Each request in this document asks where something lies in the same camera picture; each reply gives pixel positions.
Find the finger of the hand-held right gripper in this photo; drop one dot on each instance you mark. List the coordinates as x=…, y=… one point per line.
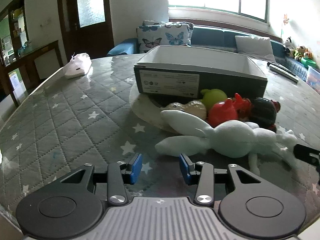
x=306, y=153

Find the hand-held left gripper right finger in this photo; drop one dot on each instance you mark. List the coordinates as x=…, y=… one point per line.
x=184, y=167

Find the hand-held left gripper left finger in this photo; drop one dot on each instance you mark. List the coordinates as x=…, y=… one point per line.
x=136, y=167

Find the white plush rabbit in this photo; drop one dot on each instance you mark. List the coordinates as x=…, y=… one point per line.
x=232, y=137

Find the beige bumpy toy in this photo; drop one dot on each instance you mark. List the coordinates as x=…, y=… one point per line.
x=195, y=108

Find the red plastic pig toy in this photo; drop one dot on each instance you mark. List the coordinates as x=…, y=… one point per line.
x=221, y=112

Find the green plastic round toy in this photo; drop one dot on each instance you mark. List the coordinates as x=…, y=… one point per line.
x=213, y=98

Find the black cardboard box white inside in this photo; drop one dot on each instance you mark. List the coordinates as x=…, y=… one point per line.
x=175, y=80

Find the grey quilted star desktop cloth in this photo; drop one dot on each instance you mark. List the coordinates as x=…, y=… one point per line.
x=75, y=120

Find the round white mat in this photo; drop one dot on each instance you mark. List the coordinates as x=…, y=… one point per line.
x=142, y=107

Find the black and red ladybug toy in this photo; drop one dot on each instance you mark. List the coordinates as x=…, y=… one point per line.
x=262, y=111

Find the clear plastic storage bin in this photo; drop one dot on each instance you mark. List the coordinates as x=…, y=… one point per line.
x=313, y=77

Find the red spiky dragon toy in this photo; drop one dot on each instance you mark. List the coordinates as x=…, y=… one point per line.
x=241, y=105

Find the grey remote control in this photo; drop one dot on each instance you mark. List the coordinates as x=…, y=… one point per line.
x=285, y=73

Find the black remote control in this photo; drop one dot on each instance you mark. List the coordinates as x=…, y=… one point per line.
x=271, y=63

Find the orange tiger plush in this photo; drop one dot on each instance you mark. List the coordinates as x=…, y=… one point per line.
x=308, y=54

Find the yellow brown plush toy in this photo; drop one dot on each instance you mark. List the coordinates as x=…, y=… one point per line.
x=299, y=52

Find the black and white cow plush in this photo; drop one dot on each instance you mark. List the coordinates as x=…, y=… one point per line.
x=288, y=45

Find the white tissue pack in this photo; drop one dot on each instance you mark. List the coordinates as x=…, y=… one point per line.
x=77, y=66

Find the white pillow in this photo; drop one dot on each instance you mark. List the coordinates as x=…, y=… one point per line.
x=255, y=46

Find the butterfly print pillow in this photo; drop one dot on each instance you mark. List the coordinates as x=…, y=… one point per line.
x=165, y=37
x=152, y=22

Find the blue sofa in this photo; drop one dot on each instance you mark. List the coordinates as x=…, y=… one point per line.
x=215, y=36

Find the paper flower decoration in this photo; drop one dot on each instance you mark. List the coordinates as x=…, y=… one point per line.
x=285, y=20

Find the dark wooden cabinet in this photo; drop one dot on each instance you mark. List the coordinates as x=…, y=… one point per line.
x=30, y=55

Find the dark wooden glass door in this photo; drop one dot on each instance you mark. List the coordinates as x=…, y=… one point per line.
x=90, y=5

